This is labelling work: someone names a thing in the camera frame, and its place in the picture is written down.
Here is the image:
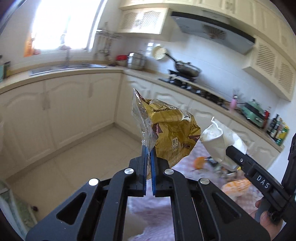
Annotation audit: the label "steel steamer pot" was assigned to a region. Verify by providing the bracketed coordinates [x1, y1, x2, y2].
[127, 52, 147, 70]

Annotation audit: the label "cream lower cabinets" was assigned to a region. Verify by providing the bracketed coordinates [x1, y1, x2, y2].
[1, 69, 283, 178]

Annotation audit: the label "steel sink faucet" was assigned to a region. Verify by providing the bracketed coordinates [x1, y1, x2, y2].
[59, 45, 71, 67]

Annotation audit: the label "kitchen window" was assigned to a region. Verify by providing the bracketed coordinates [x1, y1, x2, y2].
[31, 0, 107, 52]

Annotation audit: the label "right human hand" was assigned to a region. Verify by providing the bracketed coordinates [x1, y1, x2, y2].
[259, 211, 283, 240]

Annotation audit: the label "cream cabinets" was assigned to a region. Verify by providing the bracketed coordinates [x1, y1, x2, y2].
[1, 69, 283, 178]
[118, 1, 295, 101]

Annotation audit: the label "cream upper cabinets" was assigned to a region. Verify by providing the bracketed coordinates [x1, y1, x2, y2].
[118, 1, 295, 101]

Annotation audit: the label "green yellow bottle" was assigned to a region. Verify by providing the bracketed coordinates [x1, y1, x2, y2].
[276, 126, 289, 146]

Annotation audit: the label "round cream strainer plate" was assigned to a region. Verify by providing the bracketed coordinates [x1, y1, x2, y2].
[152, 45, 167, 60]

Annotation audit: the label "dark soy sauce bottle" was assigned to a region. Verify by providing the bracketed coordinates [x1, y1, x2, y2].
[266, 114, 279, 135]

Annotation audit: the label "steel kitchen sink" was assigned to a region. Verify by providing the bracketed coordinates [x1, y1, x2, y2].
[30, 63, 106, 76]

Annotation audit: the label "black wok with lid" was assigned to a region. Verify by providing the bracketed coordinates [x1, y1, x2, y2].
[165, 53, 202, 78]

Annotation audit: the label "green patterned door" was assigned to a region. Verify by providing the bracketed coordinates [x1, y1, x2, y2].
[1, 180, 37, 240]

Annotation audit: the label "gold foil snack bag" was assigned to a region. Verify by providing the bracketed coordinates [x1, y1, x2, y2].
[132, 89, 201, 167]

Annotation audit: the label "pink checkered tablecloth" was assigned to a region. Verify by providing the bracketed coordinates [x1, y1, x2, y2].
[128, 144, 270, 240]

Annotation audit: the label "black gas stove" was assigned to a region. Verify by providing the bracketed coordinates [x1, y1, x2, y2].
[158, 70, 229, 110]

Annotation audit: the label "pink utensil holder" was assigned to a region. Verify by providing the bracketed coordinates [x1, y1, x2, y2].
[229, 98, 237, 110]

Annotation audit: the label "wall utensil rack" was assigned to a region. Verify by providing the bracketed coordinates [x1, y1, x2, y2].
[93, 22, 121, 62]

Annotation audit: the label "red cap sauce bottle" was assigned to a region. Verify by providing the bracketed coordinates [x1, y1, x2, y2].
[262, 106, 271, 129]

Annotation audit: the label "orange fruit peel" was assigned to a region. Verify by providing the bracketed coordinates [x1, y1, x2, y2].
[193, 157, 206, 170]

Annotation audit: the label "white paper bag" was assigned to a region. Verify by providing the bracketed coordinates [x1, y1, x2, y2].
[200, 117, 247, 171]

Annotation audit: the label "clear plastic bag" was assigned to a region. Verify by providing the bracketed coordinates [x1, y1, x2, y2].
[221, 178, 251, 198]

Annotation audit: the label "grey range hood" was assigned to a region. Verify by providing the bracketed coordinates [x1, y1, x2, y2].
[171, 11, 255, 55]

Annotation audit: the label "green electric cooker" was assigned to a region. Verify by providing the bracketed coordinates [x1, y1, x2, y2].
[241, 99, 265, 128]

